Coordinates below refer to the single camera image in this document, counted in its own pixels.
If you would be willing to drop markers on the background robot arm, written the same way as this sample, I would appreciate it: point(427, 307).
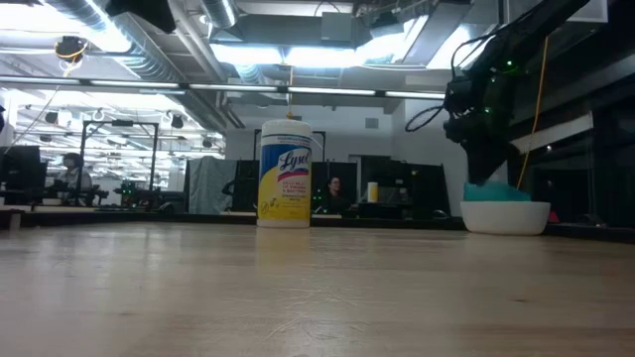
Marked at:
point(131, 191)

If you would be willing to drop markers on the black metal rig frame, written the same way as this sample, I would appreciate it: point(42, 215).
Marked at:
point(119, 123)

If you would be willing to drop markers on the large white bowl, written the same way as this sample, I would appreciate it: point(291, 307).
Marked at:
point(503, 218)

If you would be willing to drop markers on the small yellow container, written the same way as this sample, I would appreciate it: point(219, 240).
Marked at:
point(372, 192)

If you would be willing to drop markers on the black aluminium table frame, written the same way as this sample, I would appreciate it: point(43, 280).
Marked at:
point(149, 217)

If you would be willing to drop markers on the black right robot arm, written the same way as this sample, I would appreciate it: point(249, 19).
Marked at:
point(541, 25)

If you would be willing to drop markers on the person at desk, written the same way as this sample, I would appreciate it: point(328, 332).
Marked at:
point(73, 178)
point(335, 198)

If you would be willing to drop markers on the black partition panel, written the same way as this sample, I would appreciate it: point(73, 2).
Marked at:
point(412, 183)

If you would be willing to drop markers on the light wooden block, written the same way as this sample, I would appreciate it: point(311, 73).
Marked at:
point(10, 217)

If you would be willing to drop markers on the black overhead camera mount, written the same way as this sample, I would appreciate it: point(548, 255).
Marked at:
point(144, 10)

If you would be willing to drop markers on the black monitor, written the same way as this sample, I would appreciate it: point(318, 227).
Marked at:
point(20, 171)

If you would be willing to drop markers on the small red object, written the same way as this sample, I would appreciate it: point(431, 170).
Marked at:
point(553, 217)

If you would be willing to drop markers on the grey fabric cover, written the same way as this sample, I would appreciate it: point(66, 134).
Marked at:
point(211, 183)

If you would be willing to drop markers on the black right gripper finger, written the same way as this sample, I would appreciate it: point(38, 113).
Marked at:
point(493, 158)
point(476, 163)

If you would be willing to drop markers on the Lysol wipes canister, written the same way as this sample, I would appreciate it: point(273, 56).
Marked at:
point(285, 198)

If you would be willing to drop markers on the long ceiling light bar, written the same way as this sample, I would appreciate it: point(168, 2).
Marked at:
point(233, 87)

